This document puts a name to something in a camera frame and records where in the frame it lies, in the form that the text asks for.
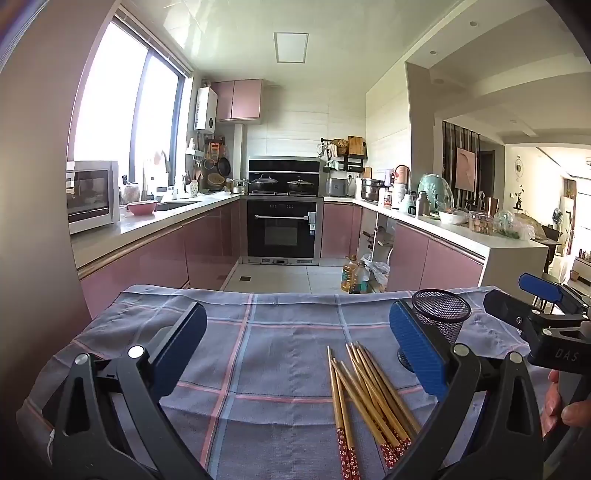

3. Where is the black mesh utensil cup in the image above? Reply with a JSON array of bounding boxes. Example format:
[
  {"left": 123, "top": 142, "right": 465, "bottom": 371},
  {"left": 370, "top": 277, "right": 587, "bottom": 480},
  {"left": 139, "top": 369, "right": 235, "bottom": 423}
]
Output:
[{"left": 389, "top": 289, "right": 472, "bottom": 372}]

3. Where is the white water heater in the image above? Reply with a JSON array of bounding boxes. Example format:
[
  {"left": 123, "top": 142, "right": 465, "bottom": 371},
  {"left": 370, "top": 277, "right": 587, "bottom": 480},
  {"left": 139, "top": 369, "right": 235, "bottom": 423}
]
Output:
[{"left": 193, "top": 87, "right": 217, "bottom": 135}]

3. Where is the plaid grey tablecloth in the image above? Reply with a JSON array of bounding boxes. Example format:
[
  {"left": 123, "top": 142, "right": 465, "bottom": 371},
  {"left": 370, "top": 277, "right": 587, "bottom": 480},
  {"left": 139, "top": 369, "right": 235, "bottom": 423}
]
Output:
[{"left": 16, "top": 284, "right": 553, "bottom": 480}]

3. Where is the pink bowl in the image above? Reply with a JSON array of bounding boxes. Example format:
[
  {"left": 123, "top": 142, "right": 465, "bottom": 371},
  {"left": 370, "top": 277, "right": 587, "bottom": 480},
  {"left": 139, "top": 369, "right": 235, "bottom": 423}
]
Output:
[{"left": 127, "top": 200, "right": 158, "bottom": 216}]

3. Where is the pink wall cabinet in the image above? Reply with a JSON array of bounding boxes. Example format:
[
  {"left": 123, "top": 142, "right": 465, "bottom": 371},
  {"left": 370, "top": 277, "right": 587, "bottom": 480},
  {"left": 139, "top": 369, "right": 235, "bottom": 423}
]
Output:
[{"left": 211, "top": 79, "right": 263, "bottom": 123}]

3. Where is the cooking oil bottle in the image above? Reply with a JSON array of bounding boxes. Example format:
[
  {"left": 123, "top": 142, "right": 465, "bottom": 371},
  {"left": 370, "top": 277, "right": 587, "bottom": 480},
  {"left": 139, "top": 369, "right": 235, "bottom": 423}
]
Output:
[{"left": 341, "top": 255, "right": 359, "bottom": 294}]

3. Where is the right hand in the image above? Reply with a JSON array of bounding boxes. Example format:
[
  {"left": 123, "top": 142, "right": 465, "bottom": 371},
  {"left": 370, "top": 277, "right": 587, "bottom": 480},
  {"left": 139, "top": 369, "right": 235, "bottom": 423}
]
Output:
[{"left": 541, "top": 370, "right": 591, "bottom": 437}]

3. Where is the steel pot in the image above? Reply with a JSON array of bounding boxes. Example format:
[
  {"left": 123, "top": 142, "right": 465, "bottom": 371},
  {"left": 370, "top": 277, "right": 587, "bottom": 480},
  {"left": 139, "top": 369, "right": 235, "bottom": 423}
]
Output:
[{"left": 361, "top": 178, "right": 385, "bottom": 203}]

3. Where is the white microwave oven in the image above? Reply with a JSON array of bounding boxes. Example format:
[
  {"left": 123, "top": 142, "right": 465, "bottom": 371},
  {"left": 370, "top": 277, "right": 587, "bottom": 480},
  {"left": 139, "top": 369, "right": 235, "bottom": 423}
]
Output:
[{"left": 65, "top": 161, "right": 119, "bottom": 235}]

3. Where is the black built-in oven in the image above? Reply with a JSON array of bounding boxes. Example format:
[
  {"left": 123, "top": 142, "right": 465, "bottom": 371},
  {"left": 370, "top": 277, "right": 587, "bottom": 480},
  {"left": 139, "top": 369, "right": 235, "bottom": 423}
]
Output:
[{"left": 242, "top": 156, "right": 324, "bottom": 266}]

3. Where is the wall spice rack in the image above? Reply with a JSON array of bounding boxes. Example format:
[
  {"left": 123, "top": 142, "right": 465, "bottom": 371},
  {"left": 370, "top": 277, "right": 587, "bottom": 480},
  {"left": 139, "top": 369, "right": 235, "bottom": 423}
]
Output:
[{"left": 318, "top": 136, "right": 368, "bottom": 173}]

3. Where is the wooden chopstick red end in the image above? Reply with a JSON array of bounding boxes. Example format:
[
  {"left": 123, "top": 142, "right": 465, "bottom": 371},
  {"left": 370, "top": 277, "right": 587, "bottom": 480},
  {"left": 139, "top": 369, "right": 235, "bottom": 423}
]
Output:
[
  {"left": 332, "top": 359, "right": 362, "bottom": 480},
  {"left": 342, "top": 343, "right": 408, "bottom": 458},
  {"left": 348, "top": 343, "right": 410, "bottom": 450},
  {"left": 327, "top": 346, "right": 358, "bottom": 480},
  {"left": 351, "top": 343, "right": 415, "bottom": 444},
  {"left": 332, "top": 359, "right": 389, "bottom": 447},
  {"left": 358, "top": 343, "right": 421, "bottom": 439}
]

